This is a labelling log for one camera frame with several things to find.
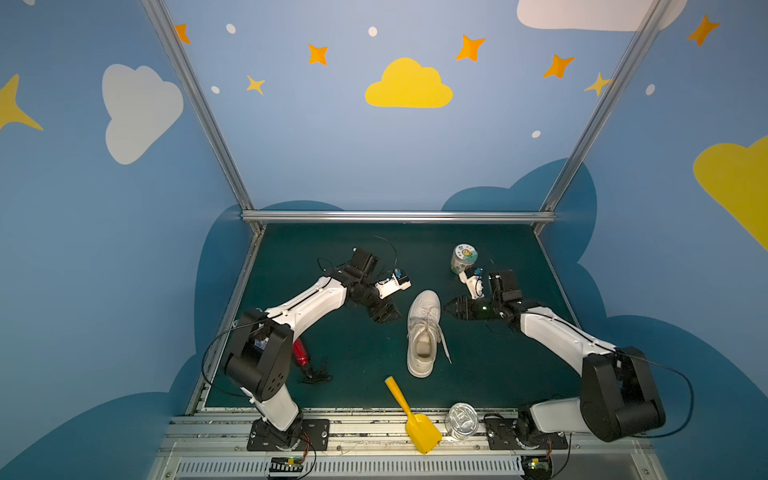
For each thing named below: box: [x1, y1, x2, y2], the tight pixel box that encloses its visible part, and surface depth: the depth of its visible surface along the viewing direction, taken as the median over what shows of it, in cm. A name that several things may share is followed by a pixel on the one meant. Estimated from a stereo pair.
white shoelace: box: [420, 305, 453, 364], surface depth 91 cm
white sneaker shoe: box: [407, 290, 442, 379], surface depth 86 cm
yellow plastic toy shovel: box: [385, 376, 442, 454], surface depth 78 cm
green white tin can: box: [450, 243, 479, 275], surface depth 106 cm
